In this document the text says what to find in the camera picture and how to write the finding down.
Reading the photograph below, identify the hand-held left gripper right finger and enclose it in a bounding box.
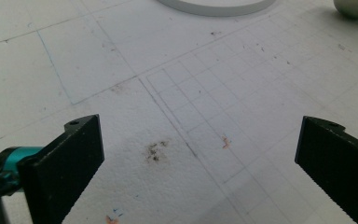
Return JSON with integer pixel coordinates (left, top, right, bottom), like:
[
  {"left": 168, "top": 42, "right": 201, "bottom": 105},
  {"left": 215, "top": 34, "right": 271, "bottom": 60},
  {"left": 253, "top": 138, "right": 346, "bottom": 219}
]
[{"left": 294, "top": 116, "right": 358, "bottom": 224}]

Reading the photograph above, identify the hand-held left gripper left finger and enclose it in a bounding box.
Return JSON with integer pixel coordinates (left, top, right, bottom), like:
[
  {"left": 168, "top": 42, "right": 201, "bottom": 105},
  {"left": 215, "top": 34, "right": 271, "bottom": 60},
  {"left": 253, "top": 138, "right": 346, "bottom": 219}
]
[{"left": 18, "top": 114, "right": 105, "bottom": 224}]

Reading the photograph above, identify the steel ladle with dark handle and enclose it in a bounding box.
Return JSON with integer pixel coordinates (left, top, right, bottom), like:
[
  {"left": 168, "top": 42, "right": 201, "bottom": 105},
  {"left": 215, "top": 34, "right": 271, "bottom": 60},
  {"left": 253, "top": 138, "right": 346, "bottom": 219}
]
[{"left": 333, "top": 0, "right": 358, "bottom": 21}]

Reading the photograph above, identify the white utensil rack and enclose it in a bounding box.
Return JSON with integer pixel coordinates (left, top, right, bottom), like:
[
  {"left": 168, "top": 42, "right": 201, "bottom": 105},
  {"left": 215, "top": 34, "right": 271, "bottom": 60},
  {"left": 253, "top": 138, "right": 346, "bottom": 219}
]
[{"left": 157, "top": 0, "right": 276, "bottom": 18}]

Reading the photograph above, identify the white grid mat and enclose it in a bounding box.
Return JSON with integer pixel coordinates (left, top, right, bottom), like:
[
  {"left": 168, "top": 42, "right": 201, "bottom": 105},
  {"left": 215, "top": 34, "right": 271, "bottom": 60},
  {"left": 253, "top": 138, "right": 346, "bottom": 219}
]
[{"left": 0, "top": 0, "right": 358, "bottom": 224}]

